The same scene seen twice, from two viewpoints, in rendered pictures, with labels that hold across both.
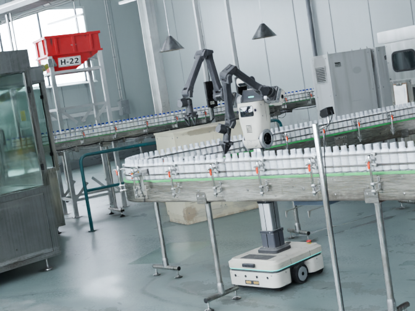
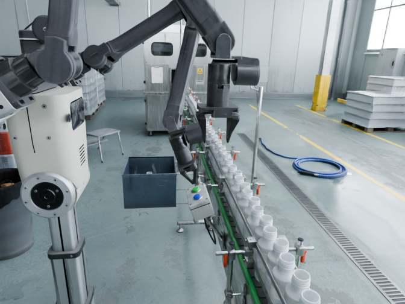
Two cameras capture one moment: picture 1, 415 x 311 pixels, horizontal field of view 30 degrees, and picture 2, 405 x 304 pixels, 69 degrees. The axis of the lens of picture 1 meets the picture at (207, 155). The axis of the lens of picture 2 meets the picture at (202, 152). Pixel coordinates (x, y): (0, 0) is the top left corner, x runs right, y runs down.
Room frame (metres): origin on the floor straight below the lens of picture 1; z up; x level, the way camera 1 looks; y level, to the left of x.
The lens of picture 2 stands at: (6.71, 0.52, 1.62)
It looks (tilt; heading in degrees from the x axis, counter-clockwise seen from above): 18 degrees down; 217
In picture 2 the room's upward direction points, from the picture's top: 2 degrees clockwise
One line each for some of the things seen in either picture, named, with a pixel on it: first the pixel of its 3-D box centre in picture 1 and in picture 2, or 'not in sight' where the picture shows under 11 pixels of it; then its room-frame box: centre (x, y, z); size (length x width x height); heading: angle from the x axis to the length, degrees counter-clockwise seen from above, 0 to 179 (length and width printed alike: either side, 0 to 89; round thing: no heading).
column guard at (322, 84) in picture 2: not in sight; (320, 93); (-3.01, -2.25, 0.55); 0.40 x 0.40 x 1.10; 45
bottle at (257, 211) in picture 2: (188, 166); (255, 230); (5.95, 0.16, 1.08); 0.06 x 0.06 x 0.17
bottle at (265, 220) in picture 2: (181, 167); (263, 241); (5.99, 0.21, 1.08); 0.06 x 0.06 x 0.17
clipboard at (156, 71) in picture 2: not in sight; (156, 74); (2.67, -3.68, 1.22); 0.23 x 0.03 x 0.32; 135
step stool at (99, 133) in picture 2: not in sight; (99, 143); (4.11, -3.55, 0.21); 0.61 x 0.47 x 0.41; 98
